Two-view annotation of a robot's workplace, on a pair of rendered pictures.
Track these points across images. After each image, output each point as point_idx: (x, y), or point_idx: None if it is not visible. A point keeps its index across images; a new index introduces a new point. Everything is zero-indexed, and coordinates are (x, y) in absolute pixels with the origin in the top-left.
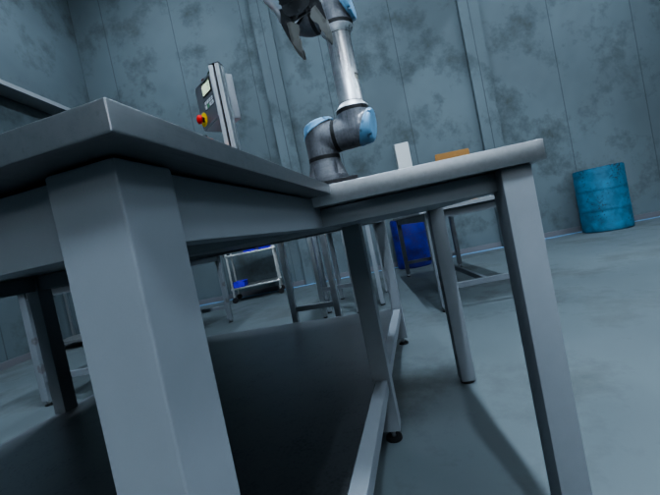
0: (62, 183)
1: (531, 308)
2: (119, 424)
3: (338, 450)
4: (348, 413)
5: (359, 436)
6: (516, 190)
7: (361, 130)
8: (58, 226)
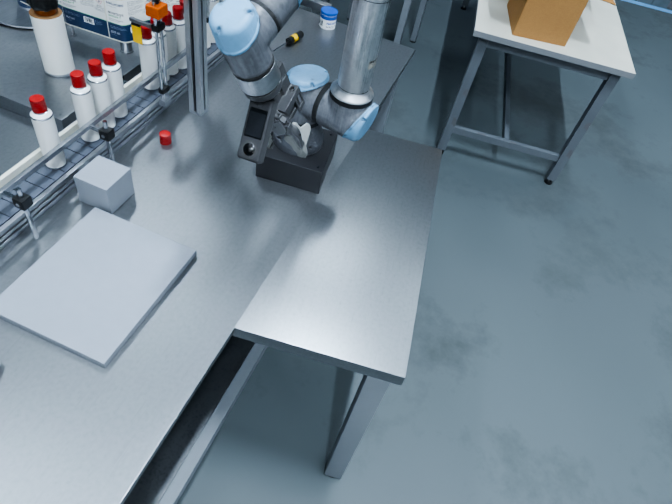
0: None
1: (352, 418)
2: None
3: (211, 386)
4: (234, 346)
5: (231, 379)
6: (375, 380)
7: (346, 135)
8: None
